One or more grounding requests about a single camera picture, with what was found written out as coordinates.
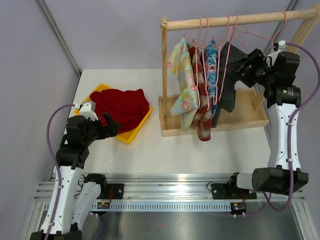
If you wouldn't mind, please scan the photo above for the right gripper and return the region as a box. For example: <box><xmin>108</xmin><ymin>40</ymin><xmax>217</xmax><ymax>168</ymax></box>
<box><xmin>226</xmin><ymin>49</ymin><xmax>277</xmax><ymax>89</ymax></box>

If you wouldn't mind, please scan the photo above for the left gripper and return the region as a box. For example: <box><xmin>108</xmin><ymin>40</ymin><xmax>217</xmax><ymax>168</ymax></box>
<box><xmin>82</xmin><ymin>112</ymin><xmax>120</xmax><ymax>145</ymax></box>

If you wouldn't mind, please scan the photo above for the dark grey dotted garment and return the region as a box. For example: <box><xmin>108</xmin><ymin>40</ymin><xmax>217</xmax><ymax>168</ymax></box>
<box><xmin>217</xmin><ymin>42</ymin><xmax>247</xmax><ymax>113</ymax></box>

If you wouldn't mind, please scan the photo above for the red skirt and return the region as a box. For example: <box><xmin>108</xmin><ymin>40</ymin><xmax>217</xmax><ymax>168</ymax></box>
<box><xmin>90</xmin><ymin>88</ymin><xmax>150</xmax><ymax>134</ymax></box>

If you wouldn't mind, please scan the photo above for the blue floral garment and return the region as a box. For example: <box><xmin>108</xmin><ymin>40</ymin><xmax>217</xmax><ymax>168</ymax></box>
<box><xmin>203</xmin><ymin>39</ymin><xmax>221</xmax><ymax>128</ymax></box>

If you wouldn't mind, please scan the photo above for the pink hanger of red skirt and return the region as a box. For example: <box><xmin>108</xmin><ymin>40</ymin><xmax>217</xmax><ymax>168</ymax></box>
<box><xmin>233</xmin><ymin>10</ymin><xmax>288</xmax><ymax>46</ymax></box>

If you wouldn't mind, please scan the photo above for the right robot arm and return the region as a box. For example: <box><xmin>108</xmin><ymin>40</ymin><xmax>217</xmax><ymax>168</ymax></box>
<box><xmin>226</xmin><ymin>49</ymin><xmax>309</xmax><ymax>198</ymax></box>

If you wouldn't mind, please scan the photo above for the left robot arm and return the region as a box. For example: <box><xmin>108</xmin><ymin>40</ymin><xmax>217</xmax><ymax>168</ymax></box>
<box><xmin>30</xmin><ymin>113</ymin><xmax>120</xmax><ymax>240</ymax></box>

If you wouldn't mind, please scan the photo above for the yellow plastic tray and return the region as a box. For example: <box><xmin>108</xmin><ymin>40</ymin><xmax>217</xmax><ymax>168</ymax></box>
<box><xmin>83</xmin><ymin>83</ymin><xmax>153</xmax><ymax>144</ymax></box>

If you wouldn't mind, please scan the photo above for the wooden clothes rack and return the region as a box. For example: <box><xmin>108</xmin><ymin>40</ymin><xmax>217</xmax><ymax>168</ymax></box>
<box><xmin>158</xmin><ymin>4</ymin><xmax>320</xmax><ymax>137</ymax></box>

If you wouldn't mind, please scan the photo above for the pastel floral garment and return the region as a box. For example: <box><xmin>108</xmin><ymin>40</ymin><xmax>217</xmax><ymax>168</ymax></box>
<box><xmin>167</xmin><ymin>37</ymin><xmax>199</xmax><ymax>131</ymax></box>

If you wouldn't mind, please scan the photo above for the red plaid garment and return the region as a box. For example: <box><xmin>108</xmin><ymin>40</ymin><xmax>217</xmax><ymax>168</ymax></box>
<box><xmin>188</xmin><ymin>40</ymin><xmax>213</xmax><ymax>142</ymax></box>

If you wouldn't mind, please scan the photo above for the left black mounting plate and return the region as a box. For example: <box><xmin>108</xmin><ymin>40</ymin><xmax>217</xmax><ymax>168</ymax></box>
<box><xmin>98</xmin><ymin>183</ymin><xmax>125</xmax><ymax>200</ymax></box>

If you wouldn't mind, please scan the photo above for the black mounting plate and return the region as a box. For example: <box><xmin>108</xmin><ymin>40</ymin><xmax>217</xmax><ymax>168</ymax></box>
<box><xmin>98</xmin><ymin>183</ymin><xmax>125</xmax><ymax>200</ymax></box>
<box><xmin>210</xmin><ymin>183</ymin><xmax>257</xmax><ymax>200</ymax></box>

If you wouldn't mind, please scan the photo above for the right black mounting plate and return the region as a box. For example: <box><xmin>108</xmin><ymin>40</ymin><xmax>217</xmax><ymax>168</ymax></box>
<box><xmin>210</xmin><ymin>183</ymin><xmax>257</xmax><ymax>200</ymax></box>

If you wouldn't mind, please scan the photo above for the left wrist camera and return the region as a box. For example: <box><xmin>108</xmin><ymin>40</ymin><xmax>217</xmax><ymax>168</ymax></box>
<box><xmin>74</xmin><ymin>100</ymin><xmax>99</xmax><ymax>121</ymax></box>

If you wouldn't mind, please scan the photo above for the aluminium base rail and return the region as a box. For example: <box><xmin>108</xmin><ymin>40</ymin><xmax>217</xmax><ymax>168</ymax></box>
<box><xmin>34</xmin><ymin>172</ymin><xmax>306</xmax><ymax>212</ymax></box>

